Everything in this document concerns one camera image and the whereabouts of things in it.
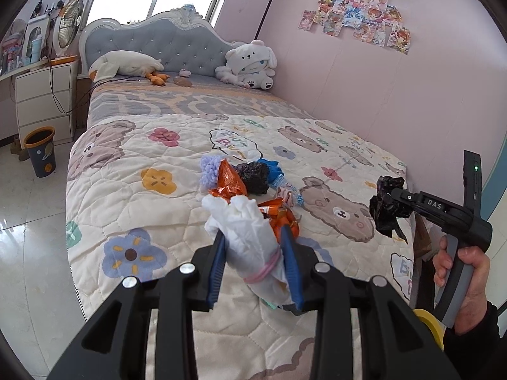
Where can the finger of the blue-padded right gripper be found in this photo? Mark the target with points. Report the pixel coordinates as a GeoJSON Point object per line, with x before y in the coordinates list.
{"type": "Point", "coordinates": [395, 343]}

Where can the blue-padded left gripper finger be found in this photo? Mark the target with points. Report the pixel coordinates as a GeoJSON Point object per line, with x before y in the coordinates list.
{"type": "Point", "coordinates": [113, 344]}

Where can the white plastic bag pink band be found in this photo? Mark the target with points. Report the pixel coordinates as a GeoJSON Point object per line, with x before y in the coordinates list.
{"type": "Point", "coordinates": [251, 249]}

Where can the orange plastic bag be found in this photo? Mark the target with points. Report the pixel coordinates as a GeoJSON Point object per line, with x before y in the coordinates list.
{"type": "Point", "coordinates": [279, 215]}

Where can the lavender fluffy yarn bundle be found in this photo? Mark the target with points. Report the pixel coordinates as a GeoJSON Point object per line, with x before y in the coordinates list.
{"type": "Point", "coordinates": [209, 165]}

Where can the black plastic bag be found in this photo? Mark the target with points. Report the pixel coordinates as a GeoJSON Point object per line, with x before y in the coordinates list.
{"type": "Point", "coordinates": [254, 176]}
{"type": "Point", "coordinates": [385, 211]}

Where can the pink cloth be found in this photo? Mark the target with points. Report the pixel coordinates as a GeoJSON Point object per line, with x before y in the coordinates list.
{"type": "Point", "coordinates": [287, 196]}

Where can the orange snack wrapper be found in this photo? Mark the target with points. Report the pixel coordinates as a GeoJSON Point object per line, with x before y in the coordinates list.
{"type": "Point", "coordinates": [228, 183]}

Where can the dark blue orange trash bin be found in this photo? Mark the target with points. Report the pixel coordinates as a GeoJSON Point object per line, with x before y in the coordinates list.
{"type": "Point", "coordinates": [40, 146]}

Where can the person's right hand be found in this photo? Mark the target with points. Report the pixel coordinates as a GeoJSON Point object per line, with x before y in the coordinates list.
{"type": "Point", "coordinates": [474, 305]}

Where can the yellow tape roll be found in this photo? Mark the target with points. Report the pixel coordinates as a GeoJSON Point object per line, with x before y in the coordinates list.
{"type": "Point", "coordinates": [434, 326]}

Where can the bear pattern quilt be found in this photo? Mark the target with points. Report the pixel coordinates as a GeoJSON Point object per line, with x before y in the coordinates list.
{"type": "Point", "coordinates": [145, 192]}

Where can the white drawer nightstand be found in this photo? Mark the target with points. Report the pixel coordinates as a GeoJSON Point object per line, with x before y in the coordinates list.
{"type": "Point", "coordinates": [46, 97]}

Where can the grey orange patterned bedsheet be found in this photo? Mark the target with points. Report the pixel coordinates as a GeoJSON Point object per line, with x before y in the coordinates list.
{"type": "Point", "coordinates": [208, 97]}

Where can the white dog plush toy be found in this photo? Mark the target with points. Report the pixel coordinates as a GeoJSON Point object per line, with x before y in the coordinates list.
{"type": "Point", "coordinates": [249, 65]}

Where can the small brown plush toy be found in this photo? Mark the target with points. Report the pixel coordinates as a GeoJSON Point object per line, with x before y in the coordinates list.
{"type": "Point", "coordinates": [182, 81]}

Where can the white goose plush toy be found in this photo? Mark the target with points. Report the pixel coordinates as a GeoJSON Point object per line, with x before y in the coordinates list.
{"type": "Point", "coordinates": [127, 63]}

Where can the small pink plush toy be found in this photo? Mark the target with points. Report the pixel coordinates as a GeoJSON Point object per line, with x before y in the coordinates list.
{"type": "Point", "coordinates": [184, 72]}

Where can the white dressing table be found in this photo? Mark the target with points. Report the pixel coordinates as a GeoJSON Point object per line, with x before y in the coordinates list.
{"type": "Point", "coordinates": [24, 69]}

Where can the light blue bottle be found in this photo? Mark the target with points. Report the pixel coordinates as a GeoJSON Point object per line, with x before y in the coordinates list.
{"type": "Point", "coordinates": [36, 48]}

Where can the grey tufted bed headboard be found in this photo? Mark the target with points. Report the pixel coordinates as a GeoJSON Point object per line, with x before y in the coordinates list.
{"type": "Point", "coordinates": [181, 38]}

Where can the round vanity mirror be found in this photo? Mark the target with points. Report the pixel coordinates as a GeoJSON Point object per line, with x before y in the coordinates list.
{"type": "Point", "coordinates": [11, 45]}

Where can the white desk fan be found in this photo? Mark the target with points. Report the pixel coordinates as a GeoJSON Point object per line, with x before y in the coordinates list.
{"type": "Point", "coordinates": [66, 27]}

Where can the white arched cosmetic cabinet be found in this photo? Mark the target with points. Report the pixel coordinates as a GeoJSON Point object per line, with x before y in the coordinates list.
{"type": "Point", "coordinates": [35, 27]}

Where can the anime posters on wall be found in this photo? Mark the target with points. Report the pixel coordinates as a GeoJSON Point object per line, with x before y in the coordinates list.
{"type": "Point", "coordinates": [376, 22]}

